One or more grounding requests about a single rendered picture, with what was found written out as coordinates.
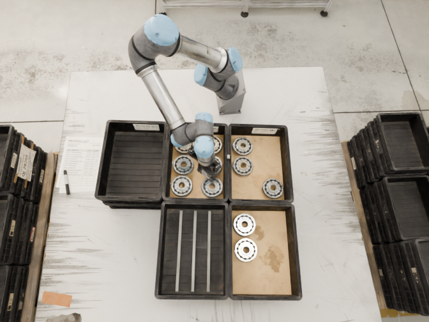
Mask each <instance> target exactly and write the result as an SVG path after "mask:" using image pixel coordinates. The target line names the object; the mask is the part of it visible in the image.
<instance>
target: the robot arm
mask: <svg viewBox="0 0 429 322"><path fill-rule="evenodd" d="M128 55H129V59H130V63H131V65H132V68H133V70H134V72H135V74H136V75H137V77H140V78H141V79H142V81H143V83H144V84H145V86H146V88H147V90H148V91H149V93H150V95H151V96H152V98H153V100H154V102H155V104H156V105H157V107H158V109H159V110H160V112H161V114H162V116H163V118H164V119H165V121H166V123H167V124H168V126H169V128H170V130H171V131H172V135H171V136H170V138H171V142H172V144H173V145H174V146H175V147H178V148H180V147H183V146H187V145H188V144H190V143H192V142H195V144H194V146H192V147H191V148H190V149H189V150H188V151H187V153H188V154H189V156H191V157H192V158H194V159H195V160H196V161H198V162H199V164H198V168H197V171H198V172H199V173H201V174H202V175H204V176H205V177H206V178H207V179H211V176H212V175H213V174H214V173H215V172H218V171H219V170H220V169H222V166H221V165H220V164H219V163H218V162H217V161H216V160H215V147H214V132H213V125H214V123H213V116H212V115H211V114H210V113H208V112H199V113H197V114H196V116H195V122H193V123H191V124H189V125H187V123H186V121H185V120H184V117H183V116H182V114H181V112H180V110H179V109H178V107H177V105H176V103H175V101H174V99H173V98H172V96H171V94H170V93H169V91H168V89H167V87H166V85H165V83H164V82H163V80H162V78H161V76H160V74H159V73H158V70H157V64H156V62H155V60H154V59H155V58H156V57H157V56H159V55H163V56H166V57H169V58H170V57H172V56H178V57H181V58H184V59H187V60H189V61H193V62H195V63H198V65H197V66H196V68H195V71H194V74H193V78H194V81H195V82H196V83H197V84H198V85H200V86H202V87H204V88H207V89H209V90H211V91H213V92H215V94H216V95H217V96H218V97H219V98H221V99H222V100H230V99H231V98H232V97H233V96H234V95H235V94H236V92H237V90H238V87H239V79H238V77H237V76H236V75H235V73H238V72H239V71H240V70H241V69H242V67H243V60H242V58H241V55H240V53H239V52H238V50H237V49H236V48H234V47H229V48H228V49H227V50H226V49H223V48H221V47H218V48H215V49H214V48H212V47H210V46H208V45H205V44H203V43H200V42H198V41H196V40H193V39H191V38H189V37H187V36H184V35H182V34H181V33H180V31H179V29H178V28H177V26H176V24H175V22H173V21H172V19H170V18H169V17H168V16H166V15H162V14H157V15H154V16H152V17H151V18H150V19H148V20H147V21H146V22H145V24H144V25H143V26H142V27H141V28H140V29H139V30H138V31H137V32H136V33H135V34H134V35H133V36H132V37H131V38H130V41H129V43H128Z"/></svg>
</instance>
